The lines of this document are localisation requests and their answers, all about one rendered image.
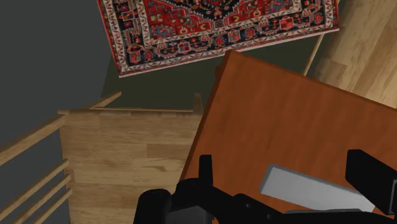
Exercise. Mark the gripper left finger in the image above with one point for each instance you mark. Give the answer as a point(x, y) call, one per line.
point(205, 173)

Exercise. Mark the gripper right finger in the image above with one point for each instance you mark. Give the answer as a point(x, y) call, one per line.
point(372, 176)

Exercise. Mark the light wooden chair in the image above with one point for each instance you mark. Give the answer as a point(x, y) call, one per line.
point(124, 149)

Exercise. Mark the brown wooden table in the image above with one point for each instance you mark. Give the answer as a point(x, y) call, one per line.
point(279, 118)

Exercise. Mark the red patterned rug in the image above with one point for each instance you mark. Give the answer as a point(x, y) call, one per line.
point(217, 28)

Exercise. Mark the grey rectangular box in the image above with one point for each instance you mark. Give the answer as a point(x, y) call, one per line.
point(310, 189)

